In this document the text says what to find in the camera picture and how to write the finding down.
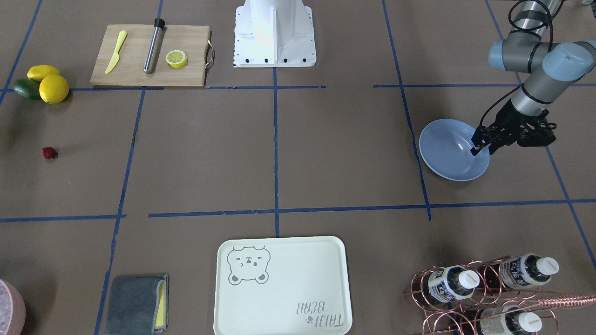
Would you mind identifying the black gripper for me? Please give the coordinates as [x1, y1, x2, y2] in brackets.
[470, 100, 527, 155]

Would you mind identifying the red strawberry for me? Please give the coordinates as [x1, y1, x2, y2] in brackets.
[41, 147, 58, 159]

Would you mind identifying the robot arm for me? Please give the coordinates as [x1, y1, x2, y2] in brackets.
[471, 0, 596, 155]

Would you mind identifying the blue plate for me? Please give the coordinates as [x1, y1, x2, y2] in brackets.
[419, 119, 490, 182]

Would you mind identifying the tea bottle white cap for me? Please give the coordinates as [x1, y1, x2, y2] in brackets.
[499, 253, 560, 290]

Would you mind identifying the cream bear tray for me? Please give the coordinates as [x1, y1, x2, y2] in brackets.
[213, 236, 353, 335]

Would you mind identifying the lemon half slice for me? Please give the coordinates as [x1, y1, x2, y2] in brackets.
[165, 50, 188, 68]

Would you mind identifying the steel cylinder black cap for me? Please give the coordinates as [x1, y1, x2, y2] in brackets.
[143, 18, 166, 74]

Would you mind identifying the wooden cutting board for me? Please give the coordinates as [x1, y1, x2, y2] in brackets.
[90, 25, 211, 87]

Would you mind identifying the yellow plastic knife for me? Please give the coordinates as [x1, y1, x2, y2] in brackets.
[104, 30, 128, 74]

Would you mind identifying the yellow lemon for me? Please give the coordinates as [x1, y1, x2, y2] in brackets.
[27, 64, 61, 83]
[39, 74, 70, 104]

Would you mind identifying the green lime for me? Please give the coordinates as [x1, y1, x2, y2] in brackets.
[13, 79, 42, 101]

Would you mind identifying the pink bowl with ice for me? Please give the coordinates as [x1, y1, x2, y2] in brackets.
[0, 280, 26, 335]

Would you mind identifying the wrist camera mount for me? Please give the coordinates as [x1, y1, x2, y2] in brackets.
[516, 108, 557, 147]

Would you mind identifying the copper wire bottle rack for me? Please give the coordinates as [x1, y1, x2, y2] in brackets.
[403, 256, 595, 335]

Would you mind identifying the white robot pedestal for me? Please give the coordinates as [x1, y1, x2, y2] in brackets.
[233, 0, 317, 68]

